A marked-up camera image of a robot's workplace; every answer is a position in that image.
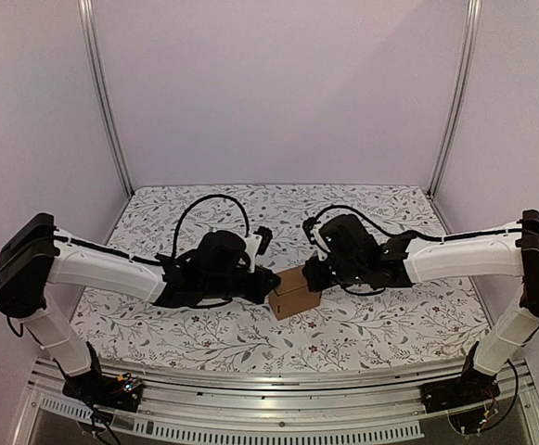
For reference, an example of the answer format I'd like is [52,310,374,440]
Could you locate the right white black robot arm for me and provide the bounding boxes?
[302,206,539,404]

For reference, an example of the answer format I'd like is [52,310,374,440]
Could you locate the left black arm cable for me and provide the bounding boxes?
[173,194,251,261]

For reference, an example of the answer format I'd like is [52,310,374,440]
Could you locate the front aluminium rail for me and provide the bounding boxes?
[11,359,539,444]

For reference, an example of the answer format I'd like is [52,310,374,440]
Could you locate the floral patterned table mat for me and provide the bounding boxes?
[71,184,489,374]

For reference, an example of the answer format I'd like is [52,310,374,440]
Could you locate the right aluminium frame post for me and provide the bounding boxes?
[429,0,481,186]

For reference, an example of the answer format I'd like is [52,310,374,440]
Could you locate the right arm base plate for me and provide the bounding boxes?
[419,374,500,413]

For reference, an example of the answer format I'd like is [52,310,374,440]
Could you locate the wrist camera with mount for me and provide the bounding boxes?
[302,217,330,261]
[244,226,273,273]

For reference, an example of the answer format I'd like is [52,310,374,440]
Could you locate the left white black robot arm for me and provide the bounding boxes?
[0,213,281,402]

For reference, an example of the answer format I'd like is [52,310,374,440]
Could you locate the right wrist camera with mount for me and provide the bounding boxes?
[302,217,330,261]

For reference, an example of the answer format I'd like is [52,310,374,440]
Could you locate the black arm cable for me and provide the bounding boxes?
[313,204,525,242]
[173,194,251,261]

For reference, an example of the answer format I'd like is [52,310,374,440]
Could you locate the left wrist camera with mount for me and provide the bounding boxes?
[244,226,273,273]

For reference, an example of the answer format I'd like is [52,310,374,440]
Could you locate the left aluminium frame post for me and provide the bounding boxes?
[76,0,138,192]

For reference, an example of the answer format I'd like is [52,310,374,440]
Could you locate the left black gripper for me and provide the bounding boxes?
[202,265,280,305]

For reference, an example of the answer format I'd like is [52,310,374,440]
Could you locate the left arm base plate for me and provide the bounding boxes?
[63,368,145,413]

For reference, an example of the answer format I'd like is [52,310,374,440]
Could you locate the brown cardboard box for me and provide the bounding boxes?
[268,266,321,321]

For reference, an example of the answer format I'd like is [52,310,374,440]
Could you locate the aluminium frame post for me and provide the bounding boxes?
[429,0,481,186]
[76,0,138,192]

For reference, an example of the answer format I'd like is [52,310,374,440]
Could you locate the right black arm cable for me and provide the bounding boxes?
[313,204,525,242]

